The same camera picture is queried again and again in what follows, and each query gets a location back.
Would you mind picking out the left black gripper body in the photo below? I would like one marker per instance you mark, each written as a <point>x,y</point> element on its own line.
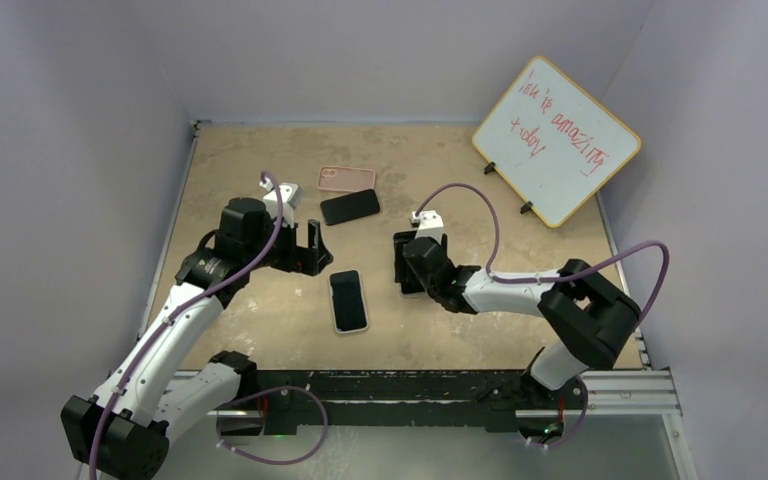
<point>285,255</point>

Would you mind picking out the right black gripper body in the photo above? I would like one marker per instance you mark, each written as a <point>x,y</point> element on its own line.
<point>412,277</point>

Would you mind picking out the grey clear phone case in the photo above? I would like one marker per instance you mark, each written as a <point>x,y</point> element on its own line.
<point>365,301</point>

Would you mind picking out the black phone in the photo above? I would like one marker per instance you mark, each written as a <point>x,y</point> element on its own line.
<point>348,301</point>
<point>350,207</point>

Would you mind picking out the clear magsafe phone case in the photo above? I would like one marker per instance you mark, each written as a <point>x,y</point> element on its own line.
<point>412,293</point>

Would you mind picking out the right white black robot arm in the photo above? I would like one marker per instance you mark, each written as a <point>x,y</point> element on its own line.
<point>592,318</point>

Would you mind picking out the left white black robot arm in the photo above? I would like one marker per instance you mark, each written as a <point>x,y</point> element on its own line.
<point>125,428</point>

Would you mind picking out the pink phone case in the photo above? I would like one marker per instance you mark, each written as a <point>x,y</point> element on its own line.
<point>345,179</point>

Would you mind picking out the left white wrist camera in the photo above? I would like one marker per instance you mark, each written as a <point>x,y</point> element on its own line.
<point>282,199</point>

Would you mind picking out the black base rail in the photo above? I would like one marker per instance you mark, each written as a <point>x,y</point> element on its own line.
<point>497,401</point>

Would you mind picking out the white board yellow frame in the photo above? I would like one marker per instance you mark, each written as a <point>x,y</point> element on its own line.
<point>552,142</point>

